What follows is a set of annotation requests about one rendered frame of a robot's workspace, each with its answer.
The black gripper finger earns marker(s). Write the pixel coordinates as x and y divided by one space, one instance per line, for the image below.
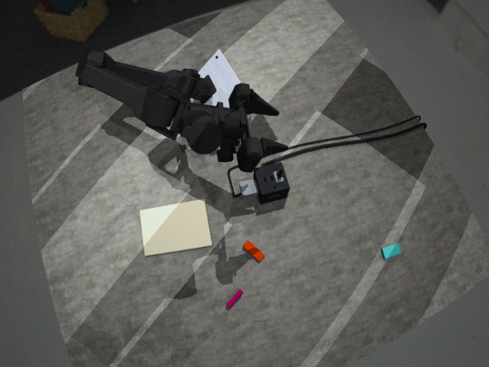
258 106
272 147

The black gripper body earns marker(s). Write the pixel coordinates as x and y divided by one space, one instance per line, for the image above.
233 123

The magenta rectangular bar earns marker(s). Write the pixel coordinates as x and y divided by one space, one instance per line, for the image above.
234 298

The teal rectangular block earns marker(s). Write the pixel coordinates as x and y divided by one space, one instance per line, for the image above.
391 251

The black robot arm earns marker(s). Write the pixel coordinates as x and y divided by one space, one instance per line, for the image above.
159 99

